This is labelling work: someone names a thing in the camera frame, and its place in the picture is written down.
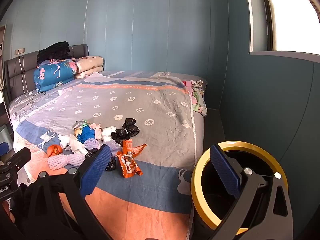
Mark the purple fluffy cloth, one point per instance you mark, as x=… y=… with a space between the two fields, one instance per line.
x=62 y=160

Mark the beige folded quilt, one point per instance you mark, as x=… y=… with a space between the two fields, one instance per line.
x=90 y=63

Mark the window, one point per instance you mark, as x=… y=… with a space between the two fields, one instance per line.
x=295 y=17

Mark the green packet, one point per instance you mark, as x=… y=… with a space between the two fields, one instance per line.
x=80 y=124

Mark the blue floral folded quilt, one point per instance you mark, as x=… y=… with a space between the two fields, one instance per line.
x=50 y=76

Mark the large black plastic bag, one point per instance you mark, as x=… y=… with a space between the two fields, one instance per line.
x=125 y=132

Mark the orange crumpled bag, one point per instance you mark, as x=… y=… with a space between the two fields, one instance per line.
x=54 y=150

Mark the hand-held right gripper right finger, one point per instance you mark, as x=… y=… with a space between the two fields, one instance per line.
x=225 y=170

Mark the white tissue wad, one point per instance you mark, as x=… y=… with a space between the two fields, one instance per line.
x=108 y=133

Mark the grey flower-print blanket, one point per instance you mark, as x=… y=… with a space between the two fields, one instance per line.
x=150 y=105

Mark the yellow peel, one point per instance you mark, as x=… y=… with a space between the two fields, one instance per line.
x=78 y=132

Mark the striped bed sheet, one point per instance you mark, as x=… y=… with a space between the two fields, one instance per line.
x=150 y=74

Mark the wall socket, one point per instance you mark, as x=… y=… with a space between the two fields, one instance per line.
x=20 y=51

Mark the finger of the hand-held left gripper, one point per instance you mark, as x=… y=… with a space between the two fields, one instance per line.
x=3 y=148
x=17 y=158

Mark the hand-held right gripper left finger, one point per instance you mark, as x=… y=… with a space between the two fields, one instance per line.
x=96 y=170

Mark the short purple foam net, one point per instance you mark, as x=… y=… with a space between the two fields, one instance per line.
x=91 y=144
x=112 y=145

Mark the small black plastic bag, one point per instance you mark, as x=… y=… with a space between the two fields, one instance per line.
x=92 y=152
x=111 y=164

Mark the bed with grey headboard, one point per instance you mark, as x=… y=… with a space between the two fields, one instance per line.
x=12 y=67

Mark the pale green waste bin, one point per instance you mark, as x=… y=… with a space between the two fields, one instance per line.
x=5 y=136

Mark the orange snack wrapper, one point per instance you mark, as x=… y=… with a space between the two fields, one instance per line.
x=136 y=150
x=127 y=166

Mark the black clothes pile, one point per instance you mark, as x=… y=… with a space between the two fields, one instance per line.
x=53 y=51

